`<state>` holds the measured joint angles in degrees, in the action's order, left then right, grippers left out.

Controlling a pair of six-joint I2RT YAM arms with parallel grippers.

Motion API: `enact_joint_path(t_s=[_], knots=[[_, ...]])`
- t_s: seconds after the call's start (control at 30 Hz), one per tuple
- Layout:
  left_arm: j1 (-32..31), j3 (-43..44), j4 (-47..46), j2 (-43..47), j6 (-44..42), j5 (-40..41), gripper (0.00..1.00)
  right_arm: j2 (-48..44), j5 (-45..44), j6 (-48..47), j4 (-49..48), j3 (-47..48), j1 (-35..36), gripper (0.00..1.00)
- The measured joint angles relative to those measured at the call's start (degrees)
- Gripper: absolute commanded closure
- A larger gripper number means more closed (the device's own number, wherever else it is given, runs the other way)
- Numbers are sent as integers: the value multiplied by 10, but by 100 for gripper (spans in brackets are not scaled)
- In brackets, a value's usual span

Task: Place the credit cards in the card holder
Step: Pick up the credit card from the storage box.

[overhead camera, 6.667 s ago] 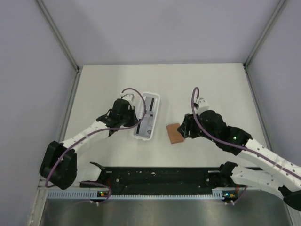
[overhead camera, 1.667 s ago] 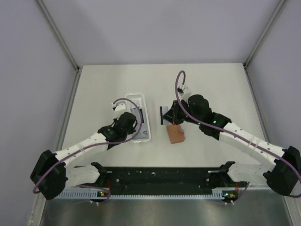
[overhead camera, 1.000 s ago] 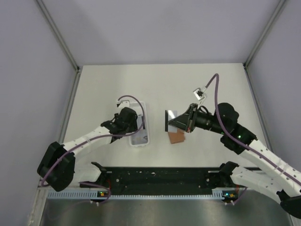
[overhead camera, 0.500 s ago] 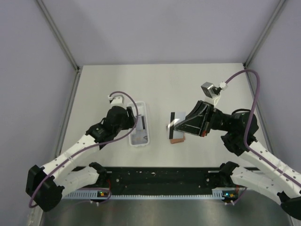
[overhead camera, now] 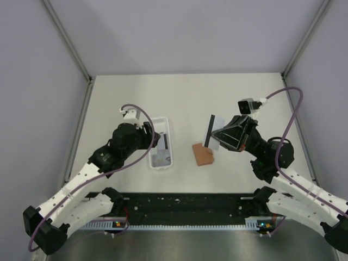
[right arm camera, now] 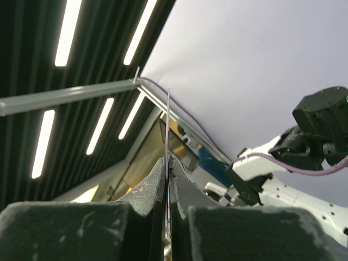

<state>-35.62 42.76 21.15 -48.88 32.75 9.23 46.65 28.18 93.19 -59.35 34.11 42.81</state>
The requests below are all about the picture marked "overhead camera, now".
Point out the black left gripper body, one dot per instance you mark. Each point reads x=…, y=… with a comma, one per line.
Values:
x=142, y=141

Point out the aluminium frame post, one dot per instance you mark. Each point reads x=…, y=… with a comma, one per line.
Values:
x=53, y=16
x=305, y=40

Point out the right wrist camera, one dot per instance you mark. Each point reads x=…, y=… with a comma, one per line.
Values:
x=249, y=106

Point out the white plastic basket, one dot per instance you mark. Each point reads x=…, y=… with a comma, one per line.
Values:
x=161, y=125

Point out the tan leather card holder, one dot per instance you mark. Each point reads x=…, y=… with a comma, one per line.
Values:
x=203, y=155

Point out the right aluminium frame post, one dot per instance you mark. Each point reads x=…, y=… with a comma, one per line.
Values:
x=305, y=40

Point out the silver card with black stripe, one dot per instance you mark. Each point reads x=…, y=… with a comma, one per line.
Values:
x=215, y=124

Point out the grey slotted cable duct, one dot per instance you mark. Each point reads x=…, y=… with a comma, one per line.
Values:
x=248, y=224

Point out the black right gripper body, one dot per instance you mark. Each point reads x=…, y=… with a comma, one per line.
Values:
x=254, y=144

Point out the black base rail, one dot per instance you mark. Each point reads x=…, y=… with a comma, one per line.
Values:
x=180, y=209

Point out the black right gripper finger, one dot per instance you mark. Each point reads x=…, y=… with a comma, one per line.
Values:
x=235, y=127
x=231, y=143

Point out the grey card in basket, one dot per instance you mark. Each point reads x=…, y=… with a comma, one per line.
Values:
x=162, y=142

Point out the silver VIP card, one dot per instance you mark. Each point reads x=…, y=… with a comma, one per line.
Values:
x=162, y=158

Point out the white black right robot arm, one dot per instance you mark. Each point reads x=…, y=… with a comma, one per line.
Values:
x=288, y=193

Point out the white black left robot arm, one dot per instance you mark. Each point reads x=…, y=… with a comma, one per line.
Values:
x=51, y=224

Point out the left aluminium frame post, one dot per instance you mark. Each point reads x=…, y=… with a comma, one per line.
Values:
x=53, y=16

